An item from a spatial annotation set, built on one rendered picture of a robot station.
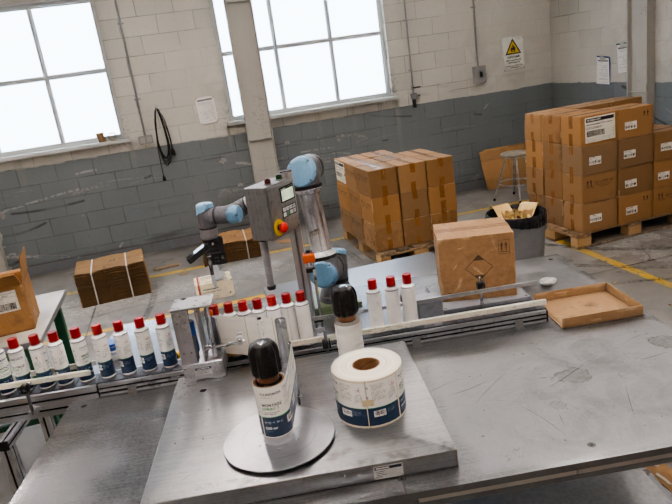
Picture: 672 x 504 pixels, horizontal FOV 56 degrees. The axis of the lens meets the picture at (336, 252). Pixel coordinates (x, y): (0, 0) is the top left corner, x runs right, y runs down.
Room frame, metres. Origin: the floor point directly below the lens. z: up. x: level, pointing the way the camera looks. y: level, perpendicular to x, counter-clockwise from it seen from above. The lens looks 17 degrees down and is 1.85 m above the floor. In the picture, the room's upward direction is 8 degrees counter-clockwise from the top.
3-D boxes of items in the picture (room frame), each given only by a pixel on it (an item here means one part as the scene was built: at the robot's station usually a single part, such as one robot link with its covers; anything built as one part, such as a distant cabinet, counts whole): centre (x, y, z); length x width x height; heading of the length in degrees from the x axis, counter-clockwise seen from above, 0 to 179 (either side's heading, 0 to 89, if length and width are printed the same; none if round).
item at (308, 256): (2.18, 0.10, 1.05); 0.10 x 0.04 x 0.33; 3
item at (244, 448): (1.52, 0.23, 0.89); 0.31 x 0.31 x 0.01
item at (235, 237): (6.60, 1.11, 0.11); 0.65 x 0.54 x 0.22; 99
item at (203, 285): (2.62, 0.55, 0.99); 0.16 x 0.12 x 0.07; 102
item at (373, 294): (2.14, -0.11, 0.98); 0.05 x 0.05 x 0.20
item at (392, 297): (2.14, -0.18, 0.98); 0.05 x 0.05 x 0.20
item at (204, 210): (2.62, 0.52, 1.30); 0.09 x 0.08 x 0.11; 75
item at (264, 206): (2.21, 0.20, 1.38); 0.17 x 0.10 x 0.19; 148
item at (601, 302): (2.18, -0.91, 0.85); 0.30 x 0.26 x 0.04; 93
